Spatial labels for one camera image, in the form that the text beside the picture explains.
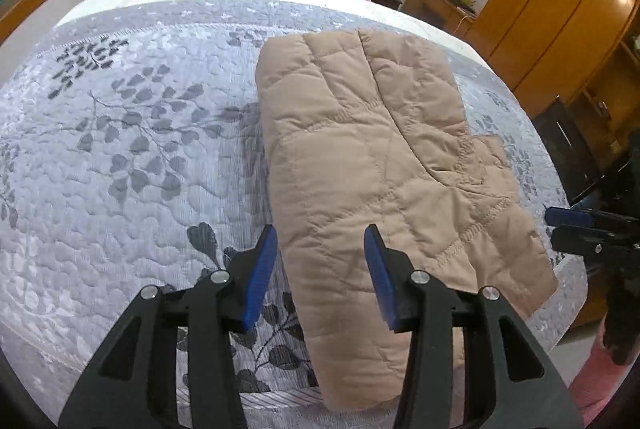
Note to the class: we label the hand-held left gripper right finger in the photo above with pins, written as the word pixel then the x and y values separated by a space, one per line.
pixel 382 279

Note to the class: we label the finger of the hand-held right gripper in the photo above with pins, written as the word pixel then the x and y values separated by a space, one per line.
pixel 575 239
pixel 570 216

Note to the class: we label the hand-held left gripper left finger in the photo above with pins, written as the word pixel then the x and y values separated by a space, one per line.
pixel 260 274

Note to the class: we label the beige quilted jacket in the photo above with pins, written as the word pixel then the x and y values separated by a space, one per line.
pixel 375 159

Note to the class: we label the person's right forearm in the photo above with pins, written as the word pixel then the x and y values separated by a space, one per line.
pixel 597 379

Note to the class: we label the grey leaf-print bedspread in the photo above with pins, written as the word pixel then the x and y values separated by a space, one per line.
pixel 125 159

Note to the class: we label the wooden desk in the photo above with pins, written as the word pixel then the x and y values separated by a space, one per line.
pixel 430 4

